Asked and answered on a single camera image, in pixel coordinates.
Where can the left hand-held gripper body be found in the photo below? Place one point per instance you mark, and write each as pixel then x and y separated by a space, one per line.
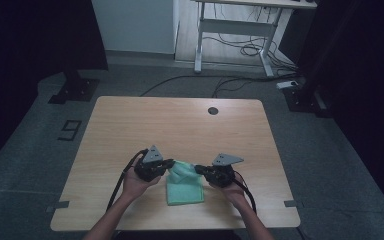
pixel 150 166

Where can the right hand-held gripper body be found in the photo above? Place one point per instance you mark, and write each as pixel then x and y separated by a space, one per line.
pixel 223 175

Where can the green towel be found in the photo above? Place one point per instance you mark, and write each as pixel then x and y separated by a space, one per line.
pixel 185 190

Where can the person's right hand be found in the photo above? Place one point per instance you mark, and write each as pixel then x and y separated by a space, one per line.
pixel 236 195

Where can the person's left hand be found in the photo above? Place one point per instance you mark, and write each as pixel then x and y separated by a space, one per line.
pixel 133 186

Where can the black table grommet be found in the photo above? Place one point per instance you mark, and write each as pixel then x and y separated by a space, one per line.
pixel 213 111

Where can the grey tape strip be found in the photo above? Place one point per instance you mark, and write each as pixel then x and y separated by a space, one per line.
pixel 293 203
pixel 58 205

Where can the black stand base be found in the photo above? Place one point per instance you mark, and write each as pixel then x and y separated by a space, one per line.
pixel 305 100
pixel 75 90

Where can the white power strip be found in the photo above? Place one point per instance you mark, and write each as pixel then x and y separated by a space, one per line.
pixel 286 84

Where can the dark curtain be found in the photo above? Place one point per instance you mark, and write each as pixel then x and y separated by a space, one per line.
pixel 363 83
pixel 30 50

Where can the white desk frame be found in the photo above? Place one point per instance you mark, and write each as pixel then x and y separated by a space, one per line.
pixel 236 27

